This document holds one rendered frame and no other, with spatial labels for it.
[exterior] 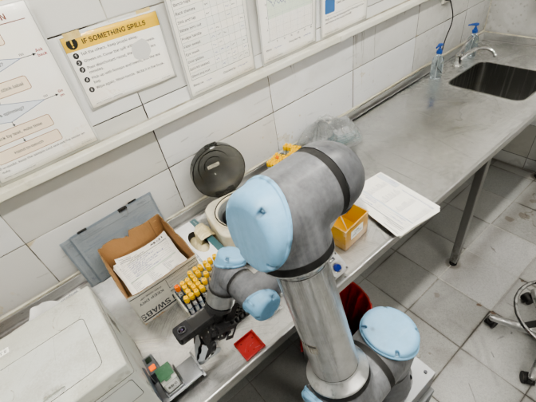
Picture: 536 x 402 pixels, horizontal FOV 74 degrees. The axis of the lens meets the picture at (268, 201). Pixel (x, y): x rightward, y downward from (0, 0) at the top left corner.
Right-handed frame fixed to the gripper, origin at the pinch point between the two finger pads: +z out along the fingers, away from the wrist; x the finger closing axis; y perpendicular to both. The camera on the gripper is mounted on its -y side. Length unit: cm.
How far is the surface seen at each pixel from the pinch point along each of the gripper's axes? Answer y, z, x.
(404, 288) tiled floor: 147, 22, 6
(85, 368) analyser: -29.4, -12.3, 0.4
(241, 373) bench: 9.1, 1.0, -8.4
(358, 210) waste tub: 61, -39, 5
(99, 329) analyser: -24.7, -15.0, 7.6
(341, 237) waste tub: 50, -31, 1
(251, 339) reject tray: 15.7, -3.8, -2.9
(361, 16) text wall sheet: 97, -107, 59
